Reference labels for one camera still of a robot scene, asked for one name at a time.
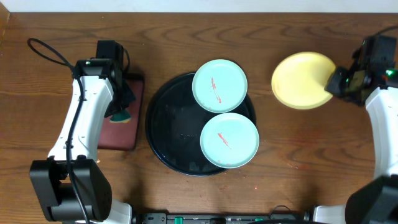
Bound green sponge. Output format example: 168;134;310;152
109;109;131;123

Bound yellow plate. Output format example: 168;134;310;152
271;52;336;110

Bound pale green plate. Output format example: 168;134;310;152
192;59;248;113

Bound light blue plate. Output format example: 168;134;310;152
200;113;260;169

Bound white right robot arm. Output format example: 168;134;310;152
312;68;397;223

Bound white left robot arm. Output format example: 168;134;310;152
29;58;134;223

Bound dark red rectangular tray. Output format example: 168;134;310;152
98;73;145;151

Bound black round tray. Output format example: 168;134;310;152
146;73;256;176

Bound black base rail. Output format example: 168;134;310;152
132;213;313;224

